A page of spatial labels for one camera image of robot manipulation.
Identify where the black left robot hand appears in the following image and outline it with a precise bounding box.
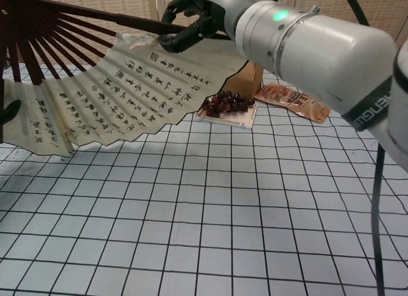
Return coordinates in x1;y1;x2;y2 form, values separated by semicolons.
0;99;22;135

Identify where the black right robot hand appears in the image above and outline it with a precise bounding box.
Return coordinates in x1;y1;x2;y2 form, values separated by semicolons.
157;0;226;53

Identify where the painted paper folding fan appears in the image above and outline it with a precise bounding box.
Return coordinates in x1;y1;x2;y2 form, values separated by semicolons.
0;0;252;157

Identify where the brown cardboard gable box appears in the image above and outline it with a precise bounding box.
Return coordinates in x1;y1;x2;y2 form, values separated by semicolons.
222;60;265;101

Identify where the dark red grape bunch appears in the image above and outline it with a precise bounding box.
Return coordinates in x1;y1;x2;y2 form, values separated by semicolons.
201;90;256;118

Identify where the white flat tray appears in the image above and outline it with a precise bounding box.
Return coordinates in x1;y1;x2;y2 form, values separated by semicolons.
198;103;258;131

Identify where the orange brown snack packet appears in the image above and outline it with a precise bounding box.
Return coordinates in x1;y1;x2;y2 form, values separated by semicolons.
254;82;331;124

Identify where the blue checked tablecloth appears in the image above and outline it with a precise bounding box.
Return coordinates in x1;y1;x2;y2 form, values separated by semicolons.
0;62;408;296

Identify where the thick black cable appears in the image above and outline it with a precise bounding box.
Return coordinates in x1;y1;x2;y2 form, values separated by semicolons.
339;0;388;296

